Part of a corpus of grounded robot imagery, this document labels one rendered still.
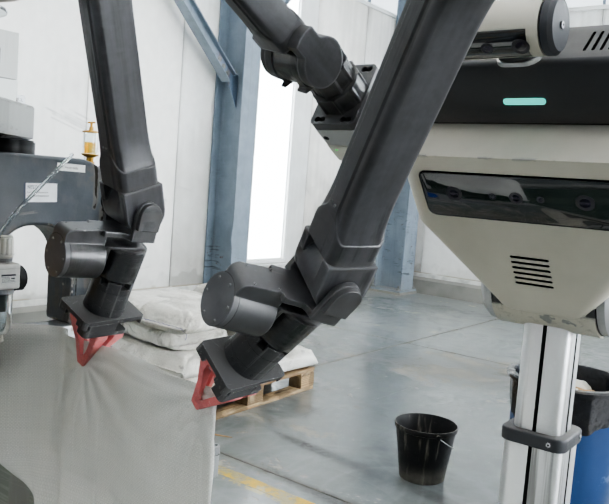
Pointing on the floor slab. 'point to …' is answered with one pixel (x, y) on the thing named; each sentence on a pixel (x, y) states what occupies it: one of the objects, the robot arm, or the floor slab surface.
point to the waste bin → (592, 430)
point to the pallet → (298, 380)
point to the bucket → (424, 447)
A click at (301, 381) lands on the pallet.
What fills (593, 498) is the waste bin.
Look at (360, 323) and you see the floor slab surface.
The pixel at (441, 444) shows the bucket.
